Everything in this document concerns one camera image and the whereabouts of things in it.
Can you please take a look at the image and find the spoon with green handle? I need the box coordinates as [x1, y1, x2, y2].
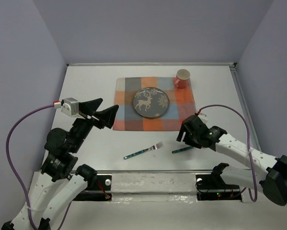
[172, 146, 194, 154]

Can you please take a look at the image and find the fork with green handle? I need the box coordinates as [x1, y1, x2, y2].
[123, 142, 163, 160]

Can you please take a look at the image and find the checkered orange blue cloth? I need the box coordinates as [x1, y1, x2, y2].
[113, 77, 196, 131]

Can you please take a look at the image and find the grey reindeer plate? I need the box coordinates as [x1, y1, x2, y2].
[133, 87, 170, 118]

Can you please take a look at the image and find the pink mug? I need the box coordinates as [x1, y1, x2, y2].
[174, 69, 190, 89]

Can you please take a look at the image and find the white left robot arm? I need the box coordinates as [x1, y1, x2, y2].
[1, 98, 119, 230]

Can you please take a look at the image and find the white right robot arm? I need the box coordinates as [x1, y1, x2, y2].
[176, 115, 287, 206]

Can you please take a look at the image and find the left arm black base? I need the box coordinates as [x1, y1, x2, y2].
[73, 173, 112, 202]

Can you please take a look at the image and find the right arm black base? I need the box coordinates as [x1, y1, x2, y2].
[195, 174, 242, 201]

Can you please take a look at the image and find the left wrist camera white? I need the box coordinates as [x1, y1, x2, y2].
[53, 97, 80, 117]

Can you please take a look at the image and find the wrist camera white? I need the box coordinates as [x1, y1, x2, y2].
[197, 113, 208, 124]
[53, 97, 80, 117]

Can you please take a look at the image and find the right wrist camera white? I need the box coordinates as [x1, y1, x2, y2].
[197, 113, 208, 124]

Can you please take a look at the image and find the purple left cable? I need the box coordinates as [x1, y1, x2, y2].
[5, 104, 105, 230]

